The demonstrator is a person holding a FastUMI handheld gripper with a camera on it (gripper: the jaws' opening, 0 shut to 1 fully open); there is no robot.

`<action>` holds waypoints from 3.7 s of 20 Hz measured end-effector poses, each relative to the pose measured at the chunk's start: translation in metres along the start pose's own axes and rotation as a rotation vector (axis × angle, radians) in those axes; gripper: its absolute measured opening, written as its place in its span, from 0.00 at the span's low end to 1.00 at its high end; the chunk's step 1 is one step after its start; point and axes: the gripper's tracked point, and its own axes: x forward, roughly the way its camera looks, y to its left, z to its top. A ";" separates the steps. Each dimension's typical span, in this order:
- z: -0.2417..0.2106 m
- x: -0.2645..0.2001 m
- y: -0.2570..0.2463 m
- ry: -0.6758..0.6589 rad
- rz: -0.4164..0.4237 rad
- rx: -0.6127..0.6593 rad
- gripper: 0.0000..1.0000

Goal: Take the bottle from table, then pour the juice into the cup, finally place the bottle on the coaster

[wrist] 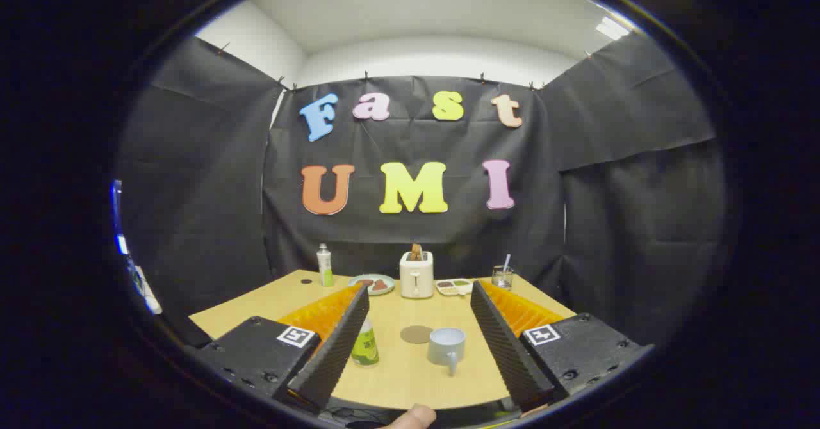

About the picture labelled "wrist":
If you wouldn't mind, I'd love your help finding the small white capped bottle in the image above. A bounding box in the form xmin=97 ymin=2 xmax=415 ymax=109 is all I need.
xmin=317 ymin=244 xmax=334 ymax=287

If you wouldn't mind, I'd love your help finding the pale blue cup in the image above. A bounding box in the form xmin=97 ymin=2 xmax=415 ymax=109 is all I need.
xmin=427 ymin=327 xmax=467 ymax=376

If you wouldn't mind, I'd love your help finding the black backdrop cloth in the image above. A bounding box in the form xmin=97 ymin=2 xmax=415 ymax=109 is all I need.
xmin=119 ymin=32 xmax=725 ymax=346

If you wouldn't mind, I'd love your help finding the small ceiling light panel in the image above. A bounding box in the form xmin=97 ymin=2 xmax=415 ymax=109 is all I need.
xmin=596 ymin=16 xmax=632 ymax=40

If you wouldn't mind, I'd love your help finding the cream toaster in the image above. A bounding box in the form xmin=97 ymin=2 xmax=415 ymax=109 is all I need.
xmin=399 ymin=251 xmax=435 ymax=299

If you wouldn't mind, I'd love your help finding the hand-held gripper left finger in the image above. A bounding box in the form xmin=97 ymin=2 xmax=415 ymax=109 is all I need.
xmin=192 ymin=283 xmax=370 ymax=415

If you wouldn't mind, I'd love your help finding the white divided dish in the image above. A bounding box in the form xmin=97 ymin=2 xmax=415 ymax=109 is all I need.
xmin=435 ymin=278 xmax=475 ymax=296

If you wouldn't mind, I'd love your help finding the green label juice bottle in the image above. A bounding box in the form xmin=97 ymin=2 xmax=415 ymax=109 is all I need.
xmin=351 ymin=317 xmax=380 ymax=367

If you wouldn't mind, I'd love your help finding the pale green plate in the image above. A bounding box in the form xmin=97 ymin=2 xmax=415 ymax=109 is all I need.
xmin=348 ymin=273 xmax=396 ymax=296

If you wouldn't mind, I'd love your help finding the white object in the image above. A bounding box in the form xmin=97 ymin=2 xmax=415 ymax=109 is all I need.
xmin=128 ymin=259 xmax=162 ymax=316

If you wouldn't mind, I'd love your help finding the wooden table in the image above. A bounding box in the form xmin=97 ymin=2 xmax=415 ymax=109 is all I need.
xmin=189 ymin=269 xmax=577 ymax=410

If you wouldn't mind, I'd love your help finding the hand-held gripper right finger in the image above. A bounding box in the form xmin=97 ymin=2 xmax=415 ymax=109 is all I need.
xmin=470 ymin=280 xmax=655 ymax=414

